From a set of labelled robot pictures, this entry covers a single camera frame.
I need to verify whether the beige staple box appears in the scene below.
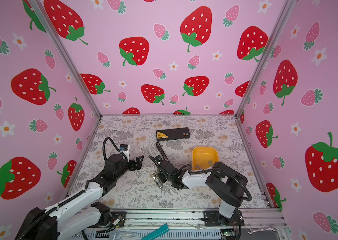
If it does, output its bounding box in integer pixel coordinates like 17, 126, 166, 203
152, 172, 164, 189

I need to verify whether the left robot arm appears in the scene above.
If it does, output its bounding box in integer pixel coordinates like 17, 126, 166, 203
16, 154, 144, 240

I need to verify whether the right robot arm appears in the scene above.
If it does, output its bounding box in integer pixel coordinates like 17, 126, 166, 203
150, 157, 252, 220

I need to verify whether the yellow plastic tray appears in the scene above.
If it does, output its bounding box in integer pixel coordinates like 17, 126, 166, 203
192, 147, 219, 171

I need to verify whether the black flat tool case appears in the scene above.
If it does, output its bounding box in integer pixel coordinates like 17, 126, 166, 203
156, 128, 191, 142

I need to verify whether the teal plastic tool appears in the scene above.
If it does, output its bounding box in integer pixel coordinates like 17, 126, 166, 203
142, 224, 169, 240

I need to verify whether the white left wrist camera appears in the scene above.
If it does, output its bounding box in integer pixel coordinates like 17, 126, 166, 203
120, 144, 130, 160

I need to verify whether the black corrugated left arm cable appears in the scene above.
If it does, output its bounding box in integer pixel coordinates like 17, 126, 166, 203
102, 136, 125, 163

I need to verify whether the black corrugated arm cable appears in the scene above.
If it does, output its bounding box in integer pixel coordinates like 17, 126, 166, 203
102, 136, 125, 163
148, 155, 253, 202

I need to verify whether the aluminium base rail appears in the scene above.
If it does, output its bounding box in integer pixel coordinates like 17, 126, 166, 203
111, 208, 287, 230

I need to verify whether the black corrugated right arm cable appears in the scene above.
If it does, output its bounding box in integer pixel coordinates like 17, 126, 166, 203
148, 155, 253, 202

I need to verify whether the grey slotted cable duct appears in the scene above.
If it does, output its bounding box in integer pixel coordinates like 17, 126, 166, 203
70, 229, 237, 240

